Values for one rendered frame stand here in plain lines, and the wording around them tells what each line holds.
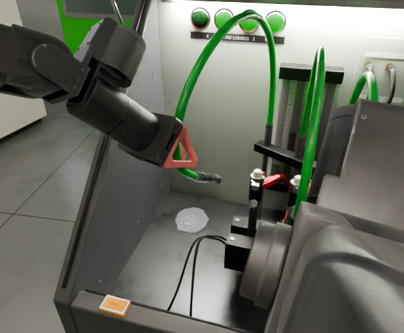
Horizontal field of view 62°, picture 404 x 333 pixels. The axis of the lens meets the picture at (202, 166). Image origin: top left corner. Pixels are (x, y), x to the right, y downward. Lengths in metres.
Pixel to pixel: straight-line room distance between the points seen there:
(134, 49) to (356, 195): 0.34
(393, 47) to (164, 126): 0.59
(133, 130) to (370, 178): 0.32
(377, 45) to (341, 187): 0.72
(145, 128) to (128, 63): 0.08
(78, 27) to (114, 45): 3.14
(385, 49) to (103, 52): 0.64
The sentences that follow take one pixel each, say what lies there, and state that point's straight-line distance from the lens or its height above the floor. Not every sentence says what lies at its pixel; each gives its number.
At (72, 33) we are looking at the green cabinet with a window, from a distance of 3.63.
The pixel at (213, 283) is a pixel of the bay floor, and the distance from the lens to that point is 0.88.
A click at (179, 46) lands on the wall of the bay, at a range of 0.93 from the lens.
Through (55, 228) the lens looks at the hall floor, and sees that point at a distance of 2.41.
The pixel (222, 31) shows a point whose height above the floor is 1.42.
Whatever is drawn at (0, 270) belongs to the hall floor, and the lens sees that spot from 2.29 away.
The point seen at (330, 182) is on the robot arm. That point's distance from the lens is 0.18.
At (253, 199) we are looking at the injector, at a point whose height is 1.09.
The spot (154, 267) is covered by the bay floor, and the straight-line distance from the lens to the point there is 0.92.
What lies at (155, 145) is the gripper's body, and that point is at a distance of 0.45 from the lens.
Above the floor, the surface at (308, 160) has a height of 1.28.
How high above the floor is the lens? 1.53
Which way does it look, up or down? 33 degrees down
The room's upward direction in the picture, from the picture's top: straight up
